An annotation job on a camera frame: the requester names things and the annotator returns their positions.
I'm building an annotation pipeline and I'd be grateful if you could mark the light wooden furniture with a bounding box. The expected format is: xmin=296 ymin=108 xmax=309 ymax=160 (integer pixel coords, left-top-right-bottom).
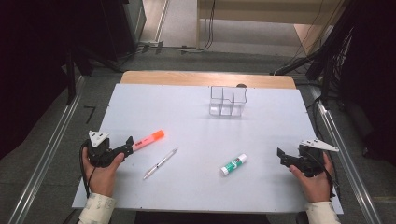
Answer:
xmin=195 ymin=0 xmax=347 ymax=52

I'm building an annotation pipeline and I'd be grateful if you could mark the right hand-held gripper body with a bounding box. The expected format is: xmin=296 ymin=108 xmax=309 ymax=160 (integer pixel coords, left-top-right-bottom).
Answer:
xmin=290 ymin=138 xmax=340 ymax=178

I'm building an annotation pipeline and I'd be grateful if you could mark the black stand leg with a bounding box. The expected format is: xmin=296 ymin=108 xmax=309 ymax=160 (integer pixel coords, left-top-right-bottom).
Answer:
xmin=64 ymin=50 xmax=78 ymax=105

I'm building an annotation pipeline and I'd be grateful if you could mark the clear plastic organizer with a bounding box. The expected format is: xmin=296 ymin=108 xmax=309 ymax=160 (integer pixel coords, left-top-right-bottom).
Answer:
xmin=208 ymin=85 xmax=248 ymax=118

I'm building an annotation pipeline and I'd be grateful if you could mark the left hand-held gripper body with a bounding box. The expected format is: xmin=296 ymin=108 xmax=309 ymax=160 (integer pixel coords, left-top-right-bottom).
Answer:
xmin=82 ymin=130 xmax=127 ymax=169

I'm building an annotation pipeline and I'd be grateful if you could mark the person's right hand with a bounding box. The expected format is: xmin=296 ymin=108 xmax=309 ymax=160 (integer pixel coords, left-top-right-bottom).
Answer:
xmin=289 ymin=153 xmax=335 ymax=204

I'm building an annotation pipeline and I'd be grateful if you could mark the person's left hand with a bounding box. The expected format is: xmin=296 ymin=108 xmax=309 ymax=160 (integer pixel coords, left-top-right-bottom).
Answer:
xmin=82 ymin=152 xmax=126 ymax=199

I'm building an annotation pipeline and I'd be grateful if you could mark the black floor cable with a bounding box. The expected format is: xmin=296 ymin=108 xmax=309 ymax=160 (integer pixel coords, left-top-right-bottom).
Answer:
xmin=136 ymin=0 xmax=217 ymax=54

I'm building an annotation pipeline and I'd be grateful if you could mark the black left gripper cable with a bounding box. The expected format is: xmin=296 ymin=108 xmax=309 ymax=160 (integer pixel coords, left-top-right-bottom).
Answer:
xmin=78 ymin=139 xmax=96 ymax=199

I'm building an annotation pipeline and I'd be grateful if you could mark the silver pen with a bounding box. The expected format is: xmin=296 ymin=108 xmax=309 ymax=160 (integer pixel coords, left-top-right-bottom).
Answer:
xmin=142 ymin=147 xmax=179 ymax=181

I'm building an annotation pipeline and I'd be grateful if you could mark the aluminium rail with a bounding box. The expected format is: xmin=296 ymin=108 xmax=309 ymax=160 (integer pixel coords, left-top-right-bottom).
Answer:
xmin=310 ymin=85 xmax=383 ymax=224
xmin=7 ymin=76 xmax=87 ymax=224

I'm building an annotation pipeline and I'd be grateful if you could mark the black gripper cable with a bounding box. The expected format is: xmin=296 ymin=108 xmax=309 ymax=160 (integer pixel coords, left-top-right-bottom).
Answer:
xmin=306 ymin=150 xmax=337 ymax=199
xmin=78 ymin=139 xmax=96 ymax=199

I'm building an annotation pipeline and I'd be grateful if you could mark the black equipment rack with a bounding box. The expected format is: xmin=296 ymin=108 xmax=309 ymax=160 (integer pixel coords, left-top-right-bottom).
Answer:
xmin=273 ymin=0 xmax=396 ymax=160

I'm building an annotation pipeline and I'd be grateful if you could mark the green and white glue stick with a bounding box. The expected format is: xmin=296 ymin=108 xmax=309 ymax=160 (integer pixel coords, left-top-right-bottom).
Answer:
xmin=219 ymin=153 xmax=248 ymax=177

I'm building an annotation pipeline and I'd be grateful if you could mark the black cabinet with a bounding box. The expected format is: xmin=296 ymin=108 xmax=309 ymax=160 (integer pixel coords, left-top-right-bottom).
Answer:
xmin=101 ymin=0 xmax=148 ymax=62

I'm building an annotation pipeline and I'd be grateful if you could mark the orange highlighter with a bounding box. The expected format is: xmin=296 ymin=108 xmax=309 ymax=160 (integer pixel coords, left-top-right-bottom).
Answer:
xmin=132 ymin=129 xmax=165 ymax=152

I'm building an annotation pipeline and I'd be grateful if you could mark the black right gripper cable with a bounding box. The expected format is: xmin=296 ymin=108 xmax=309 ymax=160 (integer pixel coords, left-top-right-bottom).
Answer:
xmin=306 ymin=150 xmax=337 ymax=199

